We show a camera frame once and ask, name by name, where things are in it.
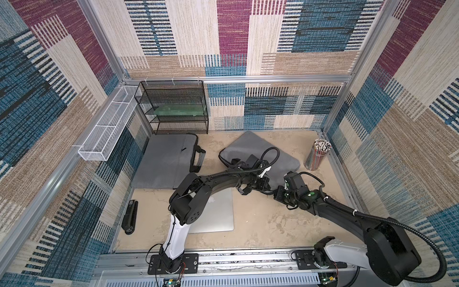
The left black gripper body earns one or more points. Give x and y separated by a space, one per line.
258 184

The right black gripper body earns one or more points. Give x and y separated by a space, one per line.
281 194

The silver laptop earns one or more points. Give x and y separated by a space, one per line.
218 215

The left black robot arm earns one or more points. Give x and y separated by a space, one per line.
188 201

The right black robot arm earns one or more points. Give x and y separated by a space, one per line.
386 249

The cup of pencils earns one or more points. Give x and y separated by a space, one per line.
320 148

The green tray on shelf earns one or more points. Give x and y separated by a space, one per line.
177 110

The black stapler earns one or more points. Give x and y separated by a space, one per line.
129 220

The black wire mesh shelf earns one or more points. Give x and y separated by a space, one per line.
152 94

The white wire mesh basket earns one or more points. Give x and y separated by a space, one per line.
104 136

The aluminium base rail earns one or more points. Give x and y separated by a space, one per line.
253 267

